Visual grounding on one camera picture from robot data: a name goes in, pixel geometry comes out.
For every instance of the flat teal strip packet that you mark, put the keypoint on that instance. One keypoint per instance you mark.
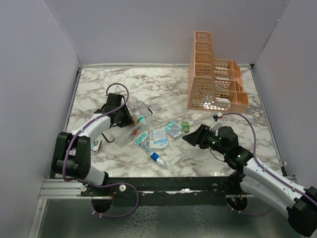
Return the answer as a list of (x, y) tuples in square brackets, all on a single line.
[(176, 159)]

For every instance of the clear first aid box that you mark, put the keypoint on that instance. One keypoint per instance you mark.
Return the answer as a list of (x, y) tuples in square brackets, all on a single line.
[(124, 135)]

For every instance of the white blue wipes pack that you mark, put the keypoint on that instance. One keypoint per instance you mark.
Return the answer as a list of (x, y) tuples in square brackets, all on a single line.
[(158, 139)]

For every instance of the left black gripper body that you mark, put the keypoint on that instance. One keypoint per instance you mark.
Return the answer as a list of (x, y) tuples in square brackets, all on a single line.
[(125, 118)]

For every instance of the black front frame bar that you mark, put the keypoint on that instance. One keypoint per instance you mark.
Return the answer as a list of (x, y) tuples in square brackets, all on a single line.
[(167, 191)]

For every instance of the orange plastic file rack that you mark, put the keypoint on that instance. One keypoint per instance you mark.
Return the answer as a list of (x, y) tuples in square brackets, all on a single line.
[(213, 84)]

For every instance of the small white clip piece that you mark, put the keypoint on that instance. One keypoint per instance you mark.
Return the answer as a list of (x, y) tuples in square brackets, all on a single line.
[(95, 146)]

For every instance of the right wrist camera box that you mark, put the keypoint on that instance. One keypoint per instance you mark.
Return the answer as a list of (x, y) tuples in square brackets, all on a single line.
[(217, 121)]

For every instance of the brown orange-cap medicine bottle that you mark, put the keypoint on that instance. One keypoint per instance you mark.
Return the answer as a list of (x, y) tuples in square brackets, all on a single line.
[(134, 122)]

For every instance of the small blue-cap bottle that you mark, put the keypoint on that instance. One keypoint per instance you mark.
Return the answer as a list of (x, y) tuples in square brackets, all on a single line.
[(156, 158)]

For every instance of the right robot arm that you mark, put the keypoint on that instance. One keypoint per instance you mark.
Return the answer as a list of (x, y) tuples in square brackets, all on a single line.
[(295, 202)]

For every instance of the teal bandage packet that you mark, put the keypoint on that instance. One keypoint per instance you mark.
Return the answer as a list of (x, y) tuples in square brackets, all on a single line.
[(143, 142)]

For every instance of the silver teal-header packet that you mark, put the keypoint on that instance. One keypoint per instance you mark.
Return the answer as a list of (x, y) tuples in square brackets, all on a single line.
[(173, 130)]

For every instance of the white green-label bottle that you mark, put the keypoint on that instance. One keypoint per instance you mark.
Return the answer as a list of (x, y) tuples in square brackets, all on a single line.
[(141, 119)]

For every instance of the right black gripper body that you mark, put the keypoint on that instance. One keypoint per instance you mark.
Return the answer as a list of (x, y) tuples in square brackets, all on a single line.
[(210, 140)]

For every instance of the small green box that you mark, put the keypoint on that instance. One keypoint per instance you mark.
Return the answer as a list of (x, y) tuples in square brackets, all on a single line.
[(185, 126)]

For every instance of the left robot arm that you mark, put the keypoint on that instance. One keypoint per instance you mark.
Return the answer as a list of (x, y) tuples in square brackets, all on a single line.
[(72, 152)]

